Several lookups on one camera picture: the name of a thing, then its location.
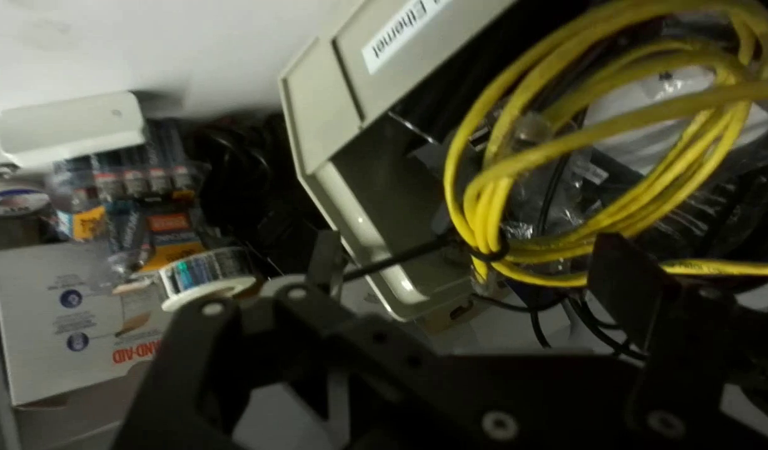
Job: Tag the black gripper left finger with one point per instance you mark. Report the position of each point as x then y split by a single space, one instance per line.
327 267

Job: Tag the pack of batteries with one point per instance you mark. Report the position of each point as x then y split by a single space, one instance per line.
124 192

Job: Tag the white box with red print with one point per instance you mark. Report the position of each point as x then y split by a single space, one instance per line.
58 325

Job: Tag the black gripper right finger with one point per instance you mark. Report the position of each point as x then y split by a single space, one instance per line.
629 289

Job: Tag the white metal shelf unit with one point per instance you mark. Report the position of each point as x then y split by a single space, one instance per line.
148 45

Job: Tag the shiny silver tape roll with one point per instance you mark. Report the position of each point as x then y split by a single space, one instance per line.
200 277

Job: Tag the flat white plastic case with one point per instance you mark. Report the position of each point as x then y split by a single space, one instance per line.
66 127

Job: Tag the grey plastic storage bin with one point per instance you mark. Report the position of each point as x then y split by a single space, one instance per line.
349 108

